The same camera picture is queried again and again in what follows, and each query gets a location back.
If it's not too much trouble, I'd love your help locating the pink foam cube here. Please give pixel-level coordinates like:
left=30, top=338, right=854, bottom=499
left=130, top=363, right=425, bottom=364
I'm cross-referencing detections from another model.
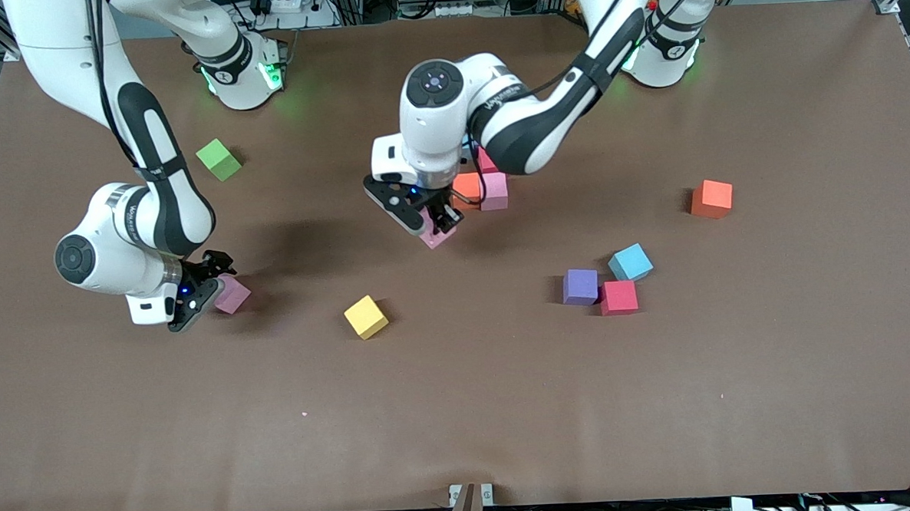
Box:
left=214, top=274, right=252, bottom=316
left=420, top=209, right=458, bottom=250
left=479, top=171, right=509, bottom=211

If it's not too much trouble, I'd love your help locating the orange foam cube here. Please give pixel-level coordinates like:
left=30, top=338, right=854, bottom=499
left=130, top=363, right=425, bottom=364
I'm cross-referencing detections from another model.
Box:
left=451, top=172, right=484, bottom=210
left=689, top=178, right=735, bottom=221

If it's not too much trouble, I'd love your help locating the yellow foam cube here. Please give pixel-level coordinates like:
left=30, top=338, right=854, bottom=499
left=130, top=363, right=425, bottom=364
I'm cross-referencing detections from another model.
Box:
left=342, top=294, right=391, bottom=341

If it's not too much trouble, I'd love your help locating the purple foam cube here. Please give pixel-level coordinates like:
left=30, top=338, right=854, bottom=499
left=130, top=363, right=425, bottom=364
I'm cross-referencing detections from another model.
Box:
left=562, top=268, right=601, bottom=308

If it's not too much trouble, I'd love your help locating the green foam cube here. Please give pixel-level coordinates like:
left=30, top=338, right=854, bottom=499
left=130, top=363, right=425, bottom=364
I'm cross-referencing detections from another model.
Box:
left=195, top=137, right=243, bottom=183

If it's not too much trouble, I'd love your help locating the brown table cover sheet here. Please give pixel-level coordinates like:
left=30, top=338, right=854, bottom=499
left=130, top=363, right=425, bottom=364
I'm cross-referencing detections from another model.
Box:
left=0, top=0, right=910, bottom=511

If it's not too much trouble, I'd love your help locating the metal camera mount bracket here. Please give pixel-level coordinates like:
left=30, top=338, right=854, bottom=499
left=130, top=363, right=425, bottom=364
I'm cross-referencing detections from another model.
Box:
left=442, top=481, right=496, bottom=511

